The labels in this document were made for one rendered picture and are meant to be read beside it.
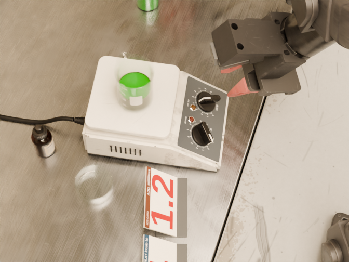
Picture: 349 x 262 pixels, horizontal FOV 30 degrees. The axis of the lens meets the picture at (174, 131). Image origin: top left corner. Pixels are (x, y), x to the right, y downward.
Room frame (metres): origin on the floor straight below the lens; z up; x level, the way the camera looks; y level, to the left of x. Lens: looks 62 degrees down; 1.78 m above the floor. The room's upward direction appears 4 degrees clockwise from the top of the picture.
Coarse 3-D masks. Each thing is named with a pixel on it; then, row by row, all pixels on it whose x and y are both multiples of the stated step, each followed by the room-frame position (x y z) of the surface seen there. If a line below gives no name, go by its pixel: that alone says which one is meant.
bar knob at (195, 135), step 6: (198, 126) 0.44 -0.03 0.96; (204, 126) 0.44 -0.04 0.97; (192, 132) 0.43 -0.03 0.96; (198, 132) 0.43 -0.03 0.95; (204, 132) 0.43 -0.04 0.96; (198, 138) 0.42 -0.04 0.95; (204, 138) 0.42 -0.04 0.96; (210, 138) 0.42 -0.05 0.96; (198, 144) 0.42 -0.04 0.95; (204, 144) 0.42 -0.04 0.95
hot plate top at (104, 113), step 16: (112, 64) 0.52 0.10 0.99; (160, 64) 0.52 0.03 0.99; (96, 80) 0.49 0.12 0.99; (112, 80) 0.49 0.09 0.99; (160, 80) 0.50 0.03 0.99; (176, 80) 0.50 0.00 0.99; (96, 96) 0.46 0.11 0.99; (112, 96) 0.46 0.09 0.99; (160, 96) 0.47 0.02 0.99; (176, 96) 0.47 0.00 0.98; (96, 112) 0.44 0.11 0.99; (112, 112) 0.44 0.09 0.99; (144, 112) 0.44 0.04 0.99; (160, 112) 0.44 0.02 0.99; (96, 128) 0.41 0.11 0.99; (112, 128) 0.41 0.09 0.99; (128, 128) 0.41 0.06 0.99; (144, 128) 0.42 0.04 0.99; (160, 128) 0.42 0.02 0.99
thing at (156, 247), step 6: (150, 240) 0.28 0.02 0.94; (156, 240) 0.28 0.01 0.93; (150, 246) 0.27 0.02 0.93; (156, 246) 0.27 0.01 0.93; (162, 246) 0.27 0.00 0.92; (168, 246) 0.28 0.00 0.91; (150, 252) 0.26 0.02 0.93; (156, 252) 0.26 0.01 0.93; (162, 252) 0.26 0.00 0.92; (168, 252) 0.27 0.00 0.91; (150, 258) 0.25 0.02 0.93; (156, 258) 0.25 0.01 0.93; (162, 258) 0.26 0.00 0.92; (168, 258) 0.26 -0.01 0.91
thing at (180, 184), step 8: (152, 168) 0.38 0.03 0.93; (176, 184) 0.37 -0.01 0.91; (184, 184) 0.37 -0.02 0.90; (144, 192) 0.34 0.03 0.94; (176, 192) 0.36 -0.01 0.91; (184, 192) 0.36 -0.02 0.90; (144, 200) 0.33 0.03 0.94; (176, 200) 0.35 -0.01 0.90; (184, 200) 0.35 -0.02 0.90; (144, 208) 0.32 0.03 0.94; (176, 208) 0.33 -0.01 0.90; (184, 208) 0.34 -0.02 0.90; (144, 216) 0.31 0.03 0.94; (176, 216) 0.32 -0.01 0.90; (184, 216) 0.32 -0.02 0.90; (144, 224) 0.30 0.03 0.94; (176, 224) 0.31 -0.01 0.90; (184, 224) 0.31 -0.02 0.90; (160, 232) 0.29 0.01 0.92; (168, 232) 0.30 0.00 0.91; (176, 232) 0.30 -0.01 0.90; (184, 232) 0.30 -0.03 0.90
